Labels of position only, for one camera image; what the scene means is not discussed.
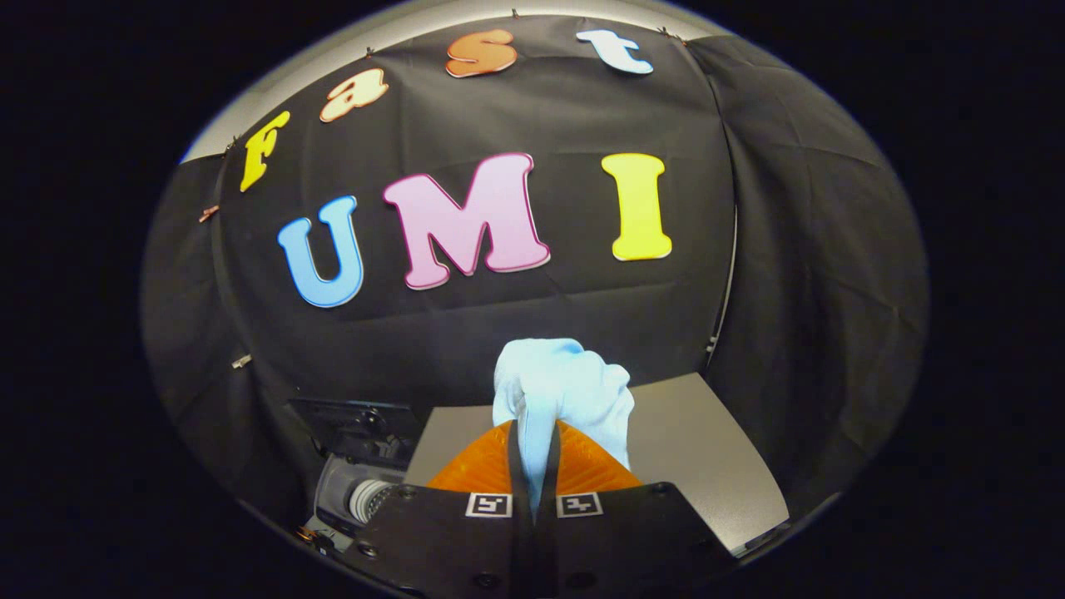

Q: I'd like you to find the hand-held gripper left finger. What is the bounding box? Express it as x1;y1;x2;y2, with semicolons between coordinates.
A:
345;420;533;599

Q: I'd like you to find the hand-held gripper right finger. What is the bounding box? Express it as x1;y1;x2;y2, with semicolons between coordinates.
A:
537;420;737;599

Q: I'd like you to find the light blue shirt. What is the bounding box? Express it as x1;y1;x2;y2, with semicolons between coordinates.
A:
493;338;635;518

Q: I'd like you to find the grey washing machine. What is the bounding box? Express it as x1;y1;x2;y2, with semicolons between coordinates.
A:
290;397;419;552

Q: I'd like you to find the black backdrop cloth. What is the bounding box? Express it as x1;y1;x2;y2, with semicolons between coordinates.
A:
140;12;929;542

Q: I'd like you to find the white frame pole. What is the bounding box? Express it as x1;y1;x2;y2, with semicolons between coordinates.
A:
706;206;739;360

